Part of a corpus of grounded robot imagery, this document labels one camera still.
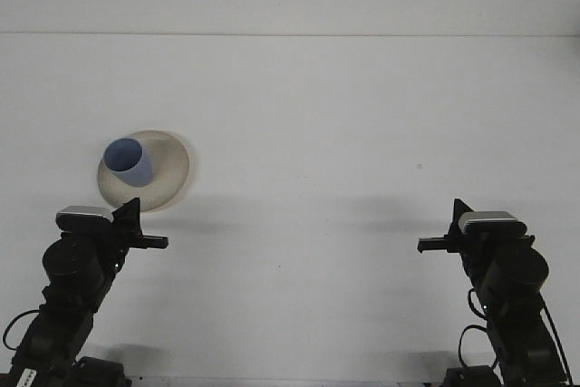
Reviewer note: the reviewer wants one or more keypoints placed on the pale blue cup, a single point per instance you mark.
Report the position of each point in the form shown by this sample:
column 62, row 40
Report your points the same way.
column 133, row 169

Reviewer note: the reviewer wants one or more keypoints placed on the pale round plate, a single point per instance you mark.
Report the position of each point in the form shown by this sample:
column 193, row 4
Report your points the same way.
column 170, row 169

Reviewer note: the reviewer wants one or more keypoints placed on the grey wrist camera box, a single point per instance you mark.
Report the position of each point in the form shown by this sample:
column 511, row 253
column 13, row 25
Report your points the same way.
column 84, row 212
column 489, row 217

